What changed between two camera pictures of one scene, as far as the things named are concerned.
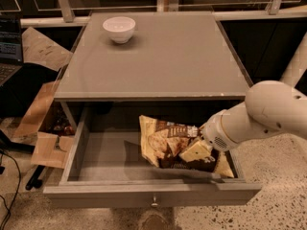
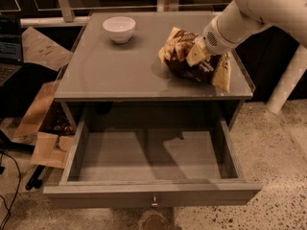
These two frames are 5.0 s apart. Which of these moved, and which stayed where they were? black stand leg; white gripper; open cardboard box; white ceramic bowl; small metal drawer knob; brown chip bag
Moved: white gripper; brown chip bag
Stayed: small metal drawer knob; black stand leg; open cardboard box; white ceramic bowl
